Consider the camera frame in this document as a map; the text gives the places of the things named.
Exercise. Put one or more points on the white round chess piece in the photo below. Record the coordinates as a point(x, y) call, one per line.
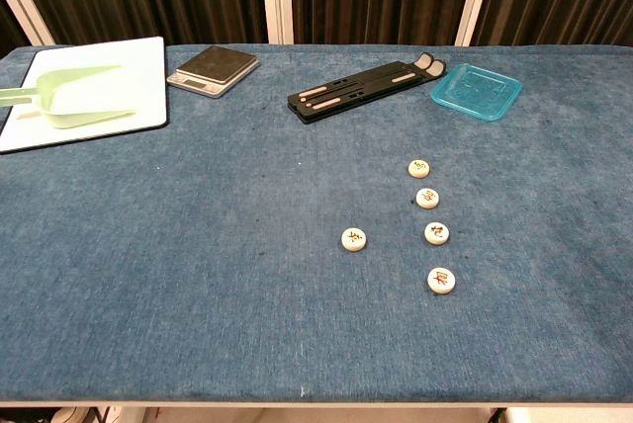
point(441, 280)
point(354, 239)
point(419, 168)
point(427, 198)
point(437, 233)

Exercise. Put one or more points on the black folding stand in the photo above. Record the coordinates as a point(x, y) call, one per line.
point(356, 92)

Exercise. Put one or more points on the silver digital kitchen scale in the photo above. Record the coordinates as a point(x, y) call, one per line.
point(217, 67)

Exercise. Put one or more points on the blue fabric table cover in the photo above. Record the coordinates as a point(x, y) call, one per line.
point(148, 245)

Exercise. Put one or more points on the teal transparent plastic lid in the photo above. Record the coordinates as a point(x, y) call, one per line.
point(475, 92)

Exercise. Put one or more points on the white rectangular board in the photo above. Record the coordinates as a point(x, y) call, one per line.
point(99, 55)

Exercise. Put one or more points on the light green plastic scoop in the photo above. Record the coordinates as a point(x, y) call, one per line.
point(69, 97)

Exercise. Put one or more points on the white object under table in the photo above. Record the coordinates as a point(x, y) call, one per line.
point(79, 415)

